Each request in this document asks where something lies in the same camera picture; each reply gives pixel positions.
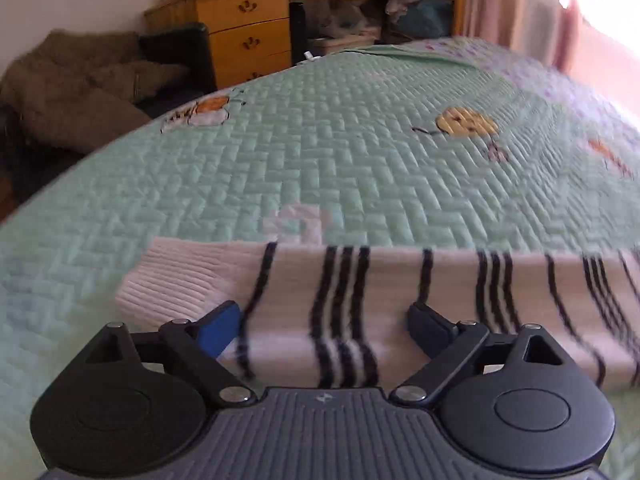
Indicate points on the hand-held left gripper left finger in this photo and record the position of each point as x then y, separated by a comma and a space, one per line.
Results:
220, 327

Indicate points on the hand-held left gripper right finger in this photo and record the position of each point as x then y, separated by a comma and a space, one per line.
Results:
430, 327

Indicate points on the striped white sweater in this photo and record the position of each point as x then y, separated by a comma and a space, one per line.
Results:
400, 280

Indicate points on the green bee-print bedspread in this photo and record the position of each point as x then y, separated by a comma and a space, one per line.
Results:
325, 150

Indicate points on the brown jacket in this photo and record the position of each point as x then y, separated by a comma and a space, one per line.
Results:
75, 85

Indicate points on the white plastic bin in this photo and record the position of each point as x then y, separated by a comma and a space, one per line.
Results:
345, 45

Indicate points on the wooden desk with drawers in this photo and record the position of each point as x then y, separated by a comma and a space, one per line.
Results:
240, 25

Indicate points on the blue bag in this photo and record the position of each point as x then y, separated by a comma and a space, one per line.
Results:
425, 17

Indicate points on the clear plastic bag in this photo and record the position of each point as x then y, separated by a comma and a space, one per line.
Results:
350, 15

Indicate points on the pink curtain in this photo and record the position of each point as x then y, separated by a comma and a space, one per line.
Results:
520, 10

